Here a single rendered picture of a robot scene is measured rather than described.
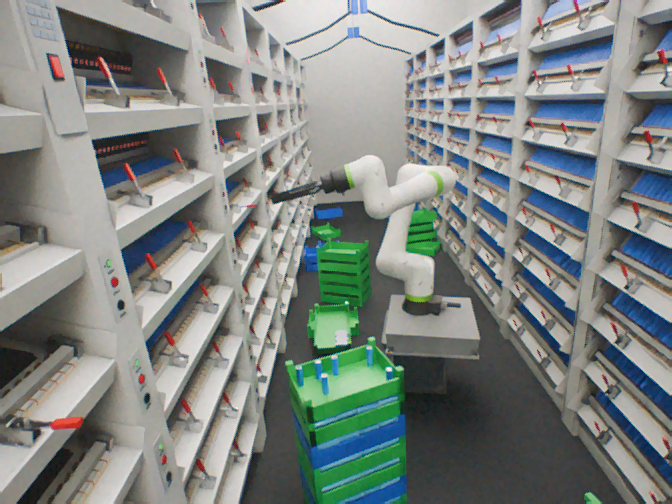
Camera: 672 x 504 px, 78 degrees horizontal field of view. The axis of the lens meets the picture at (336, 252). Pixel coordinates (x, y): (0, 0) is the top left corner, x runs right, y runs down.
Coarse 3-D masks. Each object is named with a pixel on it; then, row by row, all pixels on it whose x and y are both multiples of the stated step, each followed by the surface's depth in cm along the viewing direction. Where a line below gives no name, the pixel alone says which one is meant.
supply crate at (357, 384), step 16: (352, 352) 135; (288, 368) 126; (304, 368) 130; (352, 368) 134; (368, 368) 133; (384, 368) 132; (400, 368) 120; (304, 384) 128; (320, 384) 127; (336, 384) 127; (352, 384) 126; (368, 384) 126; (384, 384) 118; (400, 384) 120; (304, 400) 110; (320, 400) 121; (336, 400) 113; (352, 400) 115; (368, 400) 118; (304, 416) 114; (320, 416) 113
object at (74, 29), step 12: (60, 12) 91; (60, 24) 91; (72, 24) 95; (84, 24) 100; (96, 24) 105; (72, 36) 95; (84, 36) 100; (96, 36) 105; (108, 36) 110; (108, 48) 110; (120, 48) 116; (132, 156) 118
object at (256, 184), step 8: (232, 176) 198; (240, 176) 198; (248, 176) 198; (248, 184) 198; (256, 184) 200; (240, 192) 187; (256, 192) 194; (232, 200) 172; (240, 200) 175; (248, 200) 178; (256, 200) 189; (248, 208) 171; (232, 216) 143; (240, 216) 157; (232, 224) 144
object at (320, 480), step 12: (300, 444) 130; (396, 444) 127; (372, 456) 125; (384, 456) 127; (396, 456) 129; (312, 468) 118; (336, 468) 121; (348, 468) 123; (360, 468) 124; (312, 480) 122; (324, 480) 120; (336, 480) 122
